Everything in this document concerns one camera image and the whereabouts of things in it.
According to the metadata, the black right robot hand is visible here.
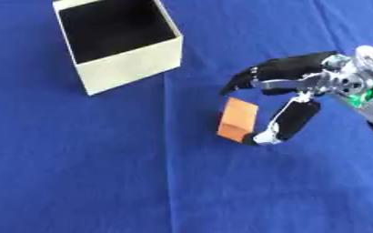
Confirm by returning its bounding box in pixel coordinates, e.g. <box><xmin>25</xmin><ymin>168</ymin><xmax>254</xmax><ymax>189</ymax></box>
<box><xmin>218</xmin><ymin>50</ymin><xmax>351</xmax><ymax>147</ymax></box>

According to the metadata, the orange rectangular block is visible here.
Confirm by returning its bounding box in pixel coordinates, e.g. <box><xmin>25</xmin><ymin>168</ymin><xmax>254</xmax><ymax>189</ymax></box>
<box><xmin>215</xmin><ymin>96</ymin><xmax>260</xmax><ymax>144</ymax></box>

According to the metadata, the tan box with black inside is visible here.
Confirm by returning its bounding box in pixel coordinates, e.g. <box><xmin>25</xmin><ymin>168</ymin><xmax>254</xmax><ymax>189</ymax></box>
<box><xmin>51</xmin><ymin>0</ymin><xmax>186</xmax><ymax>96</ymax></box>

